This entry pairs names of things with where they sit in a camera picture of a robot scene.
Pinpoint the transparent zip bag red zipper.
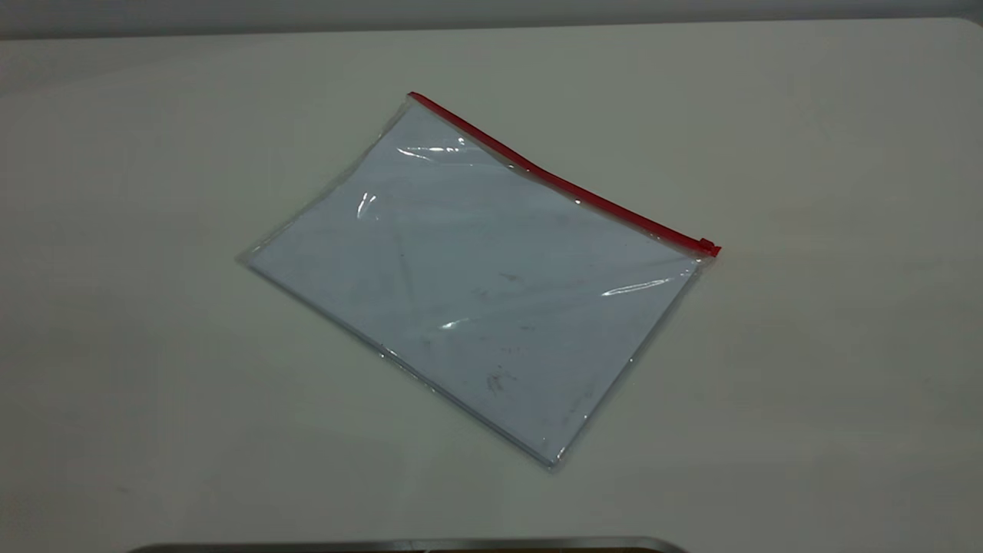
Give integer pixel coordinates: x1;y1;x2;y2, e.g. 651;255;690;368
237;91;723;471

